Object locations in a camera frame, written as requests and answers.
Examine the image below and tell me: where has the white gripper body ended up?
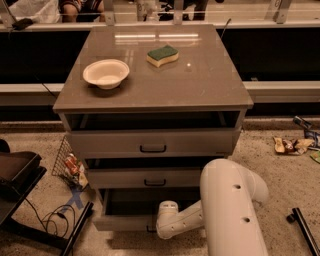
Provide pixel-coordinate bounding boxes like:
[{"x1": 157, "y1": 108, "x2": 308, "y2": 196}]
[{"x1": 156, "y1": 201, "x2": 178, "y2": 239}]

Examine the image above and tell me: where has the grey drawer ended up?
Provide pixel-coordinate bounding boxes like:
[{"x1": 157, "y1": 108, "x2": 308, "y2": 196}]
[
  {"x1": 93, "y1": 187, "x2": 200, "y2": 233},
  {"x1": 87, "y1": 167, "x2": 202, "y2": 189},
  {"x1": 66, "y1": 128, "x2": 240, "y2": 159}
]

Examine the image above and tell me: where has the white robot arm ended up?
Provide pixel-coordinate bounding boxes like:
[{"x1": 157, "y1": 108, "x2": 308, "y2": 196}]
[{"x1": 156, "y1": 159, "x2": 269, "y2": 256}]

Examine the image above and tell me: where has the grey drawer cabinet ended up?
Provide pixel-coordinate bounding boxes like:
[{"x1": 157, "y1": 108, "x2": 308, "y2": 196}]
[{"x1": 52, "y1": 23, "x2": 254, "y2": 214}]

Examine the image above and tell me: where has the blue tape cross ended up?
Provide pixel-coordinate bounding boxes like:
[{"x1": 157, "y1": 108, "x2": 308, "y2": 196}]
[{"x1": 67, "y1": 189, "x2": 84, "y2": 209}]

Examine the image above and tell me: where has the red soda can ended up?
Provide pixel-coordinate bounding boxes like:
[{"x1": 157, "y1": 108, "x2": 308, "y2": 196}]
[{"x1": 64, "y1": 154, "x2": 79, "y2": 175}]

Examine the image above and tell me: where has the black stand leg right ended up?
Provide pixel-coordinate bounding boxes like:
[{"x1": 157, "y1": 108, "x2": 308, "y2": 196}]
[{"x1": 286, "y1": 208, "x2": 320, "y2": 256}]

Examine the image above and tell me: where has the crumpled snack wrapper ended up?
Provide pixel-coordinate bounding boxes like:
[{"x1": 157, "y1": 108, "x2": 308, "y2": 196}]
[{"x1": 273, "y1": 137, "x2": 314, "y2": 155}]

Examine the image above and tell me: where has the black stand base left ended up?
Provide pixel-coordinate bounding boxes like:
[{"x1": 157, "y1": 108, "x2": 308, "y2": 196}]
[{"x1": 0, "y1": 139, "x2": 93, "y2": 256}]

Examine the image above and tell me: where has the white paper bowl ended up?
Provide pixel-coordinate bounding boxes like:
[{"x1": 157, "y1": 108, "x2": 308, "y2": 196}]
[{"x1": 82, "y1": 59, "x2": 130, "y2": 89}]

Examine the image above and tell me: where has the green packet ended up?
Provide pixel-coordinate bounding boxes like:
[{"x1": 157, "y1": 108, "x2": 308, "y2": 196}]
[{"x1": 310, "y1": 151, "x2": 320, "y2": 164}]

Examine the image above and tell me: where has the blue snack bag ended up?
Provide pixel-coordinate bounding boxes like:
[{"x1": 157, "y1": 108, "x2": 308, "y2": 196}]
[{"x1": 293, "y1": 116, "x2": 320, "y2": 149}]

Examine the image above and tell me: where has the green yellow sponge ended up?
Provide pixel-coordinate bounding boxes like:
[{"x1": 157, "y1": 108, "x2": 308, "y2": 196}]
[{"x1": 146, "y1": 45, "x2": 179, "y2": 67}]

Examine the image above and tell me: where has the seated person behind glass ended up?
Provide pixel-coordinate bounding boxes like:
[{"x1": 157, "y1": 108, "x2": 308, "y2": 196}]
[{"x1": 58, "y1": 0, "x2": 105, "y2": 23}]

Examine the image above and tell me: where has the black device on ledge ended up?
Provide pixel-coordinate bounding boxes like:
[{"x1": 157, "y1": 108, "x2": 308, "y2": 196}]
[{"x1": 12, "y1": 18, "x2": 33, "y2": 31}]

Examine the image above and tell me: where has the white plastic bag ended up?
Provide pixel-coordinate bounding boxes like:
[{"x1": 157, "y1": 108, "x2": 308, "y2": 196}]
[{"x1": 9, "y1": 0, "x2": 60, "y2": 23}]

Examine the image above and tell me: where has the black cable on floor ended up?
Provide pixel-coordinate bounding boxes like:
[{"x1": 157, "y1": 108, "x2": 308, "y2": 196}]
[{"x1": 23, "y1": 197, "x2": 77, "y2": 239}]

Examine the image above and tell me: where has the wire mesh basket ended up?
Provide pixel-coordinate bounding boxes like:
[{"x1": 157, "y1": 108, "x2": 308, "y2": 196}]
[{"x1": 52, "y1": 137, "x2": 88, "y2": 191}]

